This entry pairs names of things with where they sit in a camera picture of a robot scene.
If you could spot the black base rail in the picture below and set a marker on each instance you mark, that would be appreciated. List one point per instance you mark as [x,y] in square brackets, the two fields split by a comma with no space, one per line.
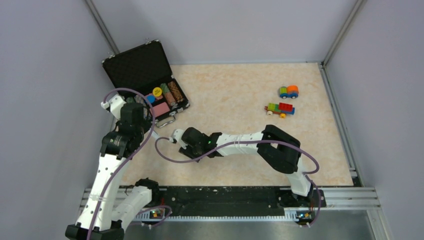
[234,201]

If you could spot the yellow poker chip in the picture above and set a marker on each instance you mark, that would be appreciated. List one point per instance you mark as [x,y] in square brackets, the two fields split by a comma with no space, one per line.
[157,92]

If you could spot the black poker chip case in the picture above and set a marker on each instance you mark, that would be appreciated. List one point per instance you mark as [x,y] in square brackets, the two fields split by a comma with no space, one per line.
[142,69]

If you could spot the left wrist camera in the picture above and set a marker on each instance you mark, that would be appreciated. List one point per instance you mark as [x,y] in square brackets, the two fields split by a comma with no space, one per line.
[114,105]

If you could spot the blue poker chip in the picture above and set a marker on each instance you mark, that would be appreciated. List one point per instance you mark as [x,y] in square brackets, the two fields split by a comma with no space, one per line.
[150,98]

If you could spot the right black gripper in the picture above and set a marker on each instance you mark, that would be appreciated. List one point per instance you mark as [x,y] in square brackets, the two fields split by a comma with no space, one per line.
[187,151]

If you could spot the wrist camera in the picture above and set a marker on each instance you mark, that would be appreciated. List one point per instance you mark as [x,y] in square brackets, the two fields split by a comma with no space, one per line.
[176,137]
[114,105]

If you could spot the pink card deck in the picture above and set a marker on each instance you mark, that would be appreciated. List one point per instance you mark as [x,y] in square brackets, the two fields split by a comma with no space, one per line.
[160,109]

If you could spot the orange blue toy car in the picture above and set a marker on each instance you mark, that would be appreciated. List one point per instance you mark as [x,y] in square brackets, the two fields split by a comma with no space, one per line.
[291,91]

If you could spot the lego brick truck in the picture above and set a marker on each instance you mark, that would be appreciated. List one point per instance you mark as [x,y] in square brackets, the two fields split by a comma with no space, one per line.
[281,109]

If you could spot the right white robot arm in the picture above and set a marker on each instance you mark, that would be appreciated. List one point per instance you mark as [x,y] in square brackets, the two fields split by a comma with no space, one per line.
[277,148]

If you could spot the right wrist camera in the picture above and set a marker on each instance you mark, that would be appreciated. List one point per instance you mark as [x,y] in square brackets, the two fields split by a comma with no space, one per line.
[176,137]

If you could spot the brown poker chip stack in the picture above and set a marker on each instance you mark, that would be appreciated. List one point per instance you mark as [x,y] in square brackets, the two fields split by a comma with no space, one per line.
[175,91]

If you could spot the white battery cover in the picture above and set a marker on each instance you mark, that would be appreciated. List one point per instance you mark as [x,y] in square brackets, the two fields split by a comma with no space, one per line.
[155,135]

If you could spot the green pink chip stack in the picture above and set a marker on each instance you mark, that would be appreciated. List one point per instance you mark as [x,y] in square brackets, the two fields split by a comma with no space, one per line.
[168,95]

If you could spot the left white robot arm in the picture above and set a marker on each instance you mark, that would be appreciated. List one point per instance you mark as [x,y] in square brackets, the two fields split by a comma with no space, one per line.
[100,219]

